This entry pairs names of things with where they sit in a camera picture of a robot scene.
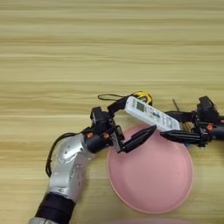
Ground white remote control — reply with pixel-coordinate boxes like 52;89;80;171
124;95;182;133

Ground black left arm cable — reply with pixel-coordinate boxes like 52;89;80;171
45;132;88;179

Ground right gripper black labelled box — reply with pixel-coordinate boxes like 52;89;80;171
196;95;221;121

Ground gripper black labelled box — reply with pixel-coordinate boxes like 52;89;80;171
90;106;112;134
196;95;221;121

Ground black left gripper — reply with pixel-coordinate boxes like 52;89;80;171
84;95;158;154

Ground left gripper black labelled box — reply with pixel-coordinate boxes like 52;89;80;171
90;106;112;134

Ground yellow black tape measure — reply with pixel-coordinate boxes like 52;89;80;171
97;90;153;106

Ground pink round plate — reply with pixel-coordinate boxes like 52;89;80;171
106;123;195;215

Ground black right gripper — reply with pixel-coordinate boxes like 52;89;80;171
160;109;224;147

